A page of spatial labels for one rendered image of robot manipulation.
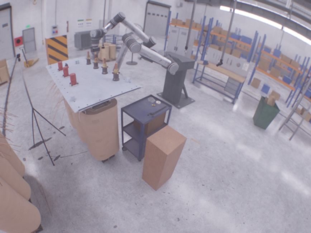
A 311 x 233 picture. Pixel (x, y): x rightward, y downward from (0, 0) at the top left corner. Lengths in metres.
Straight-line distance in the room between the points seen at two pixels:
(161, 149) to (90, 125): 0.87
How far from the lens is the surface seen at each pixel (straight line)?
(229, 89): 5.25
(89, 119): 1.72
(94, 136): 1.90
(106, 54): 7.08
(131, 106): 2.12
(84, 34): 10.36
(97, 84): 1.66
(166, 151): 1.49
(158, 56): 2.23
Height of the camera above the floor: 2.06
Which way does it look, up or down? 37 degrees down
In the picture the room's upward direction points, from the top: 9 degrees clockwise
